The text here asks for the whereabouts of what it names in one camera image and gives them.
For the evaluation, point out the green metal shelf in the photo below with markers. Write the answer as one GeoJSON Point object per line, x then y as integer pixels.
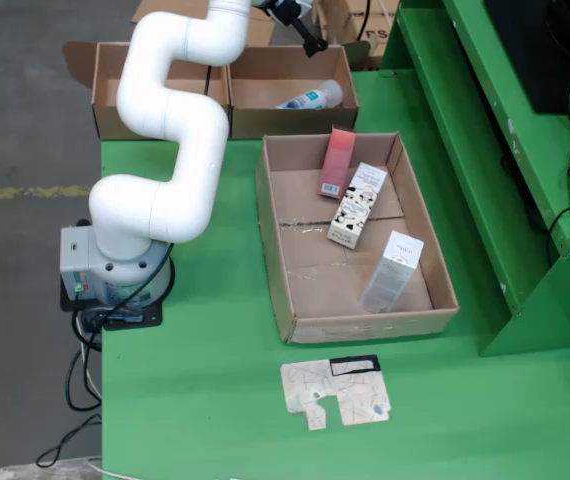
{"type": "Point", "coordinates": [465, 150]}

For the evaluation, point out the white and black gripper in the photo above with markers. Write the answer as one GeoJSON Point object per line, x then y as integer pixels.
{"type": "Point", "coordinates": [302, 6]}

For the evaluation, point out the grey controller box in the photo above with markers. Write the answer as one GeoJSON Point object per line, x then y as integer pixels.
{"type": "Point", "coordinates": [77, 260]}

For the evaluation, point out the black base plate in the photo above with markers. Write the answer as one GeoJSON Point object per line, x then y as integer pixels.
{"type": "Point", "coordinates": [130, 322]}

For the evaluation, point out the small open cardboard box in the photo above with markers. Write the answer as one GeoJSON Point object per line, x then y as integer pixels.
{"type": "Point", "coordinates": [260, 30]}

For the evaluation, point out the cow print hand cream box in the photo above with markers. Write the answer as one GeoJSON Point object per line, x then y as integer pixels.
{"type": "Point", "coordinates": [355, 210]}

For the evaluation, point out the frosted cap teal label bottle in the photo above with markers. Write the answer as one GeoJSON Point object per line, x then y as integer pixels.
{"type": "Point", "coordinates": [310, 97]}

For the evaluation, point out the tall white carton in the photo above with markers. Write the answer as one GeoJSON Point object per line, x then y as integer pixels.
{"type": "Point", "coordinates": [390, 275]}

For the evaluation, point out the flattened printed carton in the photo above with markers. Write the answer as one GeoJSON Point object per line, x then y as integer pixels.
{"type": "Point", "coordinates": [355, 390]}

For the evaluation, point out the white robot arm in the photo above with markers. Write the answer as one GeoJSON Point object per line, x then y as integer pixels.
{"type": "Point", "coordinates": [180, 135]}

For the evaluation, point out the divided cardboard box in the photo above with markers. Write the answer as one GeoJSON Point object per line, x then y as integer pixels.
{"type": "Point", "coordinates": [285, 65]}

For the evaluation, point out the printed brown cardboard box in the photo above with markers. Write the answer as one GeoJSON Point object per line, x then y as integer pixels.
{"type": "Point", "coordinates": [345, 20]}

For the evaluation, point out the black monitor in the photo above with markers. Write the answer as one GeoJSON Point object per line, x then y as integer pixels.
{"type": "Point", "coordinates": [555, 50]}

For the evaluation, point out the shallow cardboard tray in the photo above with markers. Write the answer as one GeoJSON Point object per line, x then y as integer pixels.
{"type": "Point", "coordinates": [315, 280]}

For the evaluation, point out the dark red carton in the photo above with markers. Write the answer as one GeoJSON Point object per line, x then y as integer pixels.
{"type": "Point", "coordinates": [337, 160]}

